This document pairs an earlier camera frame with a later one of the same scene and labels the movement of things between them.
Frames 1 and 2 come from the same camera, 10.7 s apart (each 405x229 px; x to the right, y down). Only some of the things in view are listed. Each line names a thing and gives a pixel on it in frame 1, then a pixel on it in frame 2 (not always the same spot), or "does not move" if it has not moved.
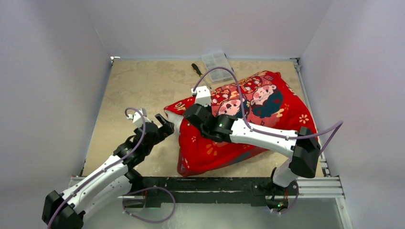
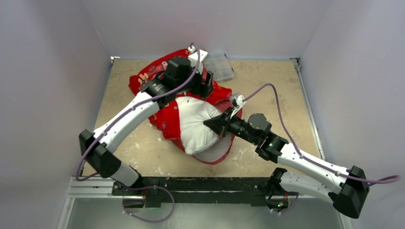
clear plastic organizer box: [218, 59] does not move
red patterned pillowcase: [267, 100] to [164, 121]
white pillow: [175, 119] to [193, 111]
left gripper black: [166, 130] to [203, 90]
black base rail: [156, 190] does not move
